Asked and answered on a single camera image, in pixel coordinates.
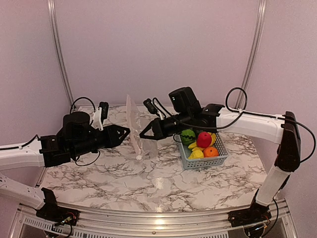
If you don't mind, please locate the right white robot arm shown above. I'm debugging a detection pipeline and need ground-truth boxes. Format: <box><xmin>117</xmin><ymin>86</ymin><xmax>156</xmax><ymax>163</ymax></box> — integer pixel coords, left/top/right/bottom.
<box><xmin>140</xmin><ymin>87</ymin><xmax>301</xmax><ymax>222</ymax></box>

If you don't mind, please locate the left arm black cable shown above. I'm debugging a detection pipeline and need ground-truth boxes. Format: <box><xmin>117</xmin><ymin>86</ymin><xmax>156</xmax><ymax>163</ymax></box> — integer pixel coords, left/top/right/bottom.
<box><xmin>70</xmin><ymin>96</ymin><xmax>101</xmax><ymax>167</ymax></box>

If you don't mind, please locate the grey plastic basket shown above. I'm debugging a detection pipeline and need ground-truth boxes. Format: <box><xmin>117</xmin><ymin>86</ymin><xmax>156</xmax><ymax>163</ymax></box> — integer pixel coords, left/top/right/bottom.
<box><xmin>175</xmin><ymin>133</ymin><xmax>229</xmax><ymax>170</ymax></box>

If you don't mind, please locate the front aluminium rail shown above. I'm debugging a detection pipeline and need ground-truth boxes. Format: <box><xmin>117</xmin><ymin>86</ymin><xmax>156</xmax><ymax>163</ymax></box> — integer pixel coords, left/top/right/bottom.
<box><xmin>14</xmin><ymin>198</ymin><xmax>290</xmax><ymax>238</ymax></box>

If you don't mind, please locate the left aluminium frame post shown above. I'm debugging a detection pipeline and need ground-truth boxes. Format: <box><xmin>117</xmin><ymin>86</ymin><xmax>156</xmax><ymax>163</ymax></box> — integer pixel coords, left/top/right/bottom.
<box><xmin>47</xmin><ymin>0</ymin><xmax>74</xmax><ymax>106</ymax></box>

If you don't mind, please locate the aluminium frame post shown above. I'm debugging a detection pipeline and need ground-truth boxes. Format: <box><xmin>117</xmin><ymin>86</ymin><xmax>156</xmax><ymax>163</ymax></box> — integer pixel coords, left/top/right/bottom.
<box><xmin>236</xmin><ymin>0</ymin><xmax>268</xmax><ymax>107</ymax></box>
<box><xmin>47</xmin><ymin>0</ymin><xmax>74</xmax><ymax>106</ymax></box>

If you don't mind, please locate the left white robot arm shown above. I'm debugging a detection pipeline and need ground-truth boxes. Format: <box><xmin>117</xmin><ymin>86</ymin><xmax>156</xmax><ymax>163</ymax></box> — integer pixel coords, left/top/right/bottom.
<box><xmin>0</xmin><ymin>112</ymin><xmax>130</xmax><ymax>221</ymax></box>

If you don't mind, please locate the orange toy orange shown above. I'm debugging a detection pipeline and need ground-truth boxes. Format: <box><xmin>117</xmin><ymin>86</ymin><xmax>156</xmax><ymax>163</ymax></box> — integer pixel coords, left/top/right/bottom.
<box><xmin>203</xmin><ymin>146</ymin><xmax>219</xmax><ymax>158</ymax></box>

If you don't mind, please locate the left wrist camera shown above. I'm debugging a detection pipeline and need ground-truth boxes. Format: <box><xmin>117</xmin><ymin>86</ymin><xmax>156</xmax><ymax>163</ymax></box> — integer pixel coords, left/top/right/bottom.
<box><xmin>92</xmin><ymin>102</ymin><xmax>109</xmax><ymax>131</ymax></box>

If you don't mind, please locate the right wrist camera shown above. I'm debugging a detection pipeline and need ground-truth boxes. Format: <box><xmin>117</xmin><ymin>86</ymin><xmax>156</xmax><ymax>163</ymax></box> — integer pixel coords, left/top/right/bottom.
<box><xmin>143</xmin><ymin>98</ymin><xmax>166</xmax><ymax>119</ymax></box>

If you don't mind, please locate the right aluminium frame post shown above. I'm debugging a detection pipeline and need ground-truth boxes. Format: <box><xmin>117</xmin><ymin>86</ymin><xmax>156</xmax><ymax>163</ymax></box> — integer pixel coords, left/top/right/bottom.
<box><xmin>236</xmin><ymin>0</ymin><xmax>268</xmax><ymax>107</ymax></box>

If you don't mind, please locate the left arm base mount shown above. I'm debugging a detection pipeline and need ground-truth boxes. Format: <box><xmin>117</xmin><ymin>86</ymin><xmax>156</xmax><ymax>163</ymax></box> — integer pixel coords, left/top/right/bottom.
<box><xmin>36</xmin><ymin>207</ymin><xmax>79</xmax><ymax>226</ymax></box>

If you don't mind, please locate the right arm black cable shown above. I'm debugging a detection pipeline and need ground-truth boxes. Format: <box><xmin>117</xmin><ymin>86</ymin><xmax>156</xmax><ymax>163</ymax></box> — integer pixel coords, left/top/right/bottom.
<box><xmin>173</xmin><ymin>87</ymin><xmax>317</xmax><ymax>164</ymax></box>

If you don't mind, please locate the green toy watermelon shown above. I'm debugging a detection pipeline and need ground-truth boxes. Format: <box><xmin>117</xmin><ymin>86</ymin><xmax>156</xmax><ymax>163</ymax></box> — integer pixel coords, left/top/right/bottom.
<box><xmin>180</xmin><ymin>129</ymin><xmax>196</xmax><ymax>145</ymax></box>

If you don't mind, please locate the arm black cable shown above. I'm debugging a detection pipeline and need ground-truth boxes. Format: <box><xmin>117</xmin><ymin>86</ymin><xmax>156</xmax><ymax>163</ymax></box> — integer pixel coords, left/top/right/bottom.
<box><xmin>173</xmin><ymin>87</ymin><xmax>317</xmax><ymax>164</ymax></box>
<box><xmin>70</xmin><ymin>96</ymin><xmax>101</xmax><ymax>167</ymax></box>

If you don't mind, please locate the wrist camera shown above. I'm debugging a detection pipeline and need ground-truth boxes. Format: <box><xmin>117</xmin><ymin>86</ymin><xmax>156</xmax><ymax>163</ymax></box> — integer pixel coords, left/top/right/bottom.
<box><xmin>92</xmin><ymin>102</ymin><xmax>109</xmax><ymax>131</ymax></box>
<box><xmin>143</xmin><ymin>98</ymin><xmax>166</xmax><ymax>119</ymax></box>

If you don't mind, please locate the yellow toy banana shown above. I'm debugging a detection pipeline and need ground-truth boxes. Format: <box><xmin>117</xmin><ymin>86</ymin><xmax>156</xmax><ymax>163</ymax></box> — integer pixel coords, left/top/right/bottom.
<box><xmin>188</xmin><ymin>132</ymin><xmax>216</xmax><ymax>151</ymax></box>

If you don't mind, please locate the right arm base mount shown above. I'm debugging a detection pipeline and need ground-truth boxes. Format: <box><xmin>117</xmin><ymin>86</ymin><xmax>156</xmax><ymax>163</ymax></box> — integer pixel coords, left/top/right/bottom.
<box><xmin>228</xmin><ymin>207</ymin><xmax>272</xmax><ymax>227</ymax></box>

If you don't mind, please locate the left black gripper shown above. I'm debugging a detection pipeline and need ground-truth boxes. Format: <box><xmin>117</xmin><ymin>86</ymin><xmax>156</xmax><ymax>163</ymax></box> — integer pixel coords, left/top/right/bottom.
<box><xmin>71</xmin><ymin>124</ymin><xmax>130</xmax><ymax>158</ymax></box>

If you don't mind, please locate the red toy apple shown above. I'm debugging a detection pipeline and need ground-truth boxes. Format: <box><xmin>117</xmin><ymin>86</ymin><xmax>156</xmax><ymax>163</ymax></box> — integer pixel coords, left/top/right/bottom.
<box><xmin>196</xmin><ymin>132</ymin><xmax>212</xmax><ymax>148</ymax></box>

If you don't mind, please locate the clear zip top bag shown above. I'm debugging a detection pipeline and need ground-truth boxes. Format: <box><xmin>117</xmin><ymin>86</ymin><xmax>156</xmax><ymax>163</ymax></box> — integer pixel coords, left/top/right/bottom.
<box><xmin>126</xmin><ymin>95</ymin><xmax>158</xmax><ymax>160</ymax></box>

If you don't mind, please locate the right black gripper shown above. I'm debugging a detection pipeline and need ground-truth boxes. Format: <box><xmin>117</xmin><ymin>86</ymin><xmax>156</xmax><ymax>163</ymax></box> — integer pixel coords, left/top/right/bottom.
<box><xmin>140</xmin><ymin>110</ymin><xmax>193</xmax><ymax>140</ymax></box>

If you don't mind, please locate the yellow toy lemon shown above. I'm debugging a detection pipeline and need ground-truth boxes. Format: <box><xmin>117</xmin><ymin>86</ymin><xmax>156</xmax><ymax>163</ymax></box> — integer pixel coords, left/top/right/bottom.
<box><xmin>188</xmin><ymin>147</ymin><xmax>204</xmax><ymax>160</ymax></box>

